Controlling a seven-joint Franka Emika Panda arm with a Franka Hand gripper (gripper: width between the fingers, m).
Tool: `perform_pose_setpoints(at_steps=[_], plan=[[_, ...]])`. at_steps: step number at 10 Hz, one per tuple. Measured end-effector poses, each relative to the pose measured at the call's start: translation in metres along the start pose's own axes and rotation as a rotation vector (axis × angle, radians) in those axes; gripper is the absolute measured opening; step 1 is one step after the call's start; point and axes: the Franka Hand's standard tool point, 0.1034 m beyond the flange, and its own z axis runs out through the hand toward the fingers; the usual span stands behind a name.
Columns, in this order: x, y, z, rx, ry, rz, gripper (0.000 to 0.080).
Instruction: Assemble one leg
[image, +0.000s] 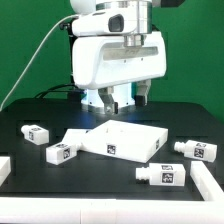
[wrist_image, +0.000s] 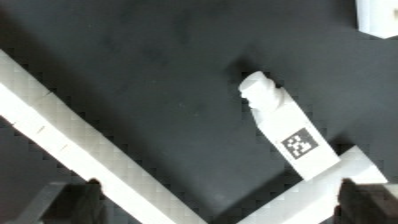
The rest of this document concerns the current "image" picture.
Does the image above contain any white square tabletop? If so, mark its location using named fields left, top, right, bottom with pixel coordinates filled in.
left=83, top=120, right=168, bottom=163

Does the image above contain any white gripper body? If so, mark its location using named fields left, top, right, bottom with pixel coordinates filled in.
left=72, top=32, right=166, bottom=90

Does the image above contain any white fence left wall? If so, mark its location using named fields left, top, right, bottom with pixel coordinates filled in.
left=0, top=156, right=11, bottom=186

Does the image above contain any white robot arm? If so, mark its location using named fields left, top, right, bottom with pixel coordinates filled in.
left=70, top=0, right=185, bottom=114

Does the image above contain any grey cable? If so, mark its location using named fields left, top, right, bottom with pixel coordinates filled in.
left=0, top=13, right=80, bottom=112

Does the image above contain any white tag sheet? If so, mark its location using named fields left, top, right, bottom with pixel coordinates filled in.
left=62, top=129, right=89, bottom=145

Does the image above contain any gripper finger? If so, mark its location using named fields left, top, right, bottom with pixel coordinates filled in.
left=98, top=87, right=118, bottom=114
left=135, top=79, right=151, bottom=106

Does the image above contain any white fence front wall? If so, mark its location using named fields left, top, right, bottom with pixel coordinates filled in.
left=0, top=197, right=224, bottom=224

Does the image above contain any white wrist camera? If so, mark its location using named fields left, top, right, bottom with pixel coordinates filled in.
left=71, top=13, right=126, bottom=37

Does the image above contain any white fence wall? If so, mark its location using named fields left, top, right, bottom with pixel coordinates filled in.
left=0, top=197, right=224, bottom=224
left=0, top=156, right=11, bottom=186
left=190, top=161, right=224, bottom=202

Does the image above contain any white fence right wall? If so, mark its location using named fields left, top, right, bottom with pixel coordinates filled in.
left=190, top=161, right=224, bottom=202

